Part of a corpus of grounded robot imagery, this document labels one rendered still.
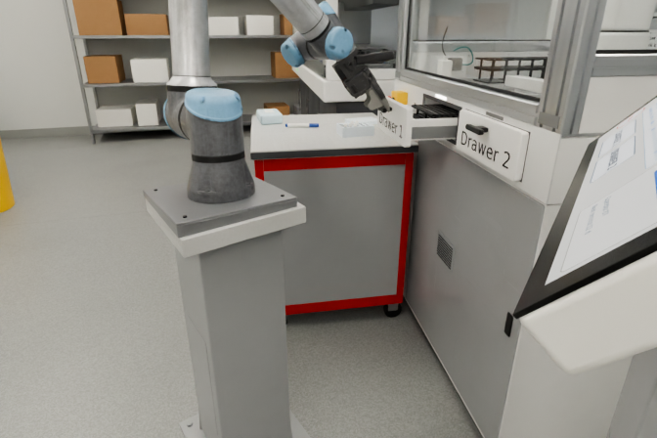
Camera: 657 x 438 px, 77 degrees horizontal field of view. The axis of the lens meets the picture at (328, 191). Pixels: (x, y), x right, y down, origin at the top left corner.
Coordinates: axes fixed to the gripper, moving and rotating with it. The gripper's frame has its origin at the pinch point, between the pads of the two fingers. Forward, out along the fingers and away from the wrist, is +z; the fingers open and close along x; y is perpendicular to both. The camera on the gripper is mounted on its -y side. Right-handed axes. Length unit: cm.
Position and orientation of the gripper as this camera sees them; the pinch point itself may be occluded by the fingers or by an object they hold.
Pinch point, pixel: (387, 106)
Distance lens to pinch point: 132.4
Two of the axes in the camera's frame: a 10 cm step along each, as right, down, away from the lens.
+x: 1.6, 3.6, -9.2
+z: 5.7, 7.3, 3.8
